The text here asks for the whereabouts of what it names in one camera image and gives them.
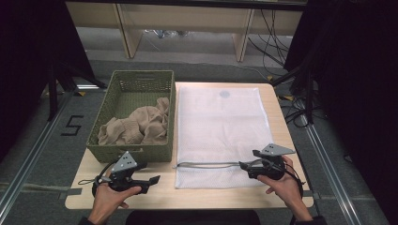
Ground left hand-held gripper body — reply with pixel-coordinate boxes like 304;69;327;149
101;151;148;192

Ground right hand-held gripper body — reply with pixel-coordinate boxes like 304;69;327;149
247;142;297;181

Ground beige cloth garment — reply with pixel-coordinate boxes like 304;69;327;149
97;97;170;146

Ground white mesh laundry bag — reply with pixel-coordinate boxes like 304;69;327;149
173;85;276;189

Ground green woven basket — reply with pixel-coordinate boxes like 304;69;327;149
86;69;176;164

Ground person's right hand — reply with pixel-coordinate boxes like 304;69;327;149
256;156;306;211

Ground person's left hand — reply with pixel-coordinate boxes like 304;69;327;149
92;182;143;219

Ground black metal stand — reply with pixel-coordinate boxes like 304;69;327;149
46;60;108;122
270;60;316;125

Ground grey floor tape strip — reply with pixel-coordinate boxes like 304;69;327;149
0;182;74;201

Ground dark curtain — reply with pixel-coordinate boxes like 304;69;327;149
283;0;398;224
0;0;97;163

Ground clear plastic wrap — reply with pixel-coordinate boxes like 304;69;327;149
145;29;190;39

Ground light wooden shelf unit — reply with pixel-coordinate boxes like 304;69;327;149
65;1;305;63

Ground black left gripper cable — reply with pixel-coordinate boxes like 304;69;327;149
77;161;115;198

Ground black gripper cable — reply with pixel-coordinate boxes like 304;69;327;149
283;162;306;199
77;161;115;198

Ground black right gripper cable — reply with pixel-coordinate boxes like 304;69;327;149
283;162;306;199

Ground black cables on floor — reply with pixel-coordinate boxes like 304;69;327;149
277;93;317;129

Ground metal floor rail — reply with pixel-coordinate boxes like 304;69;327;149
299;114;364;225
0;90;75;217

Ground hanging black cables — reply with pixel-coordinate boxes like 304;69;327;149
247;8;290;77

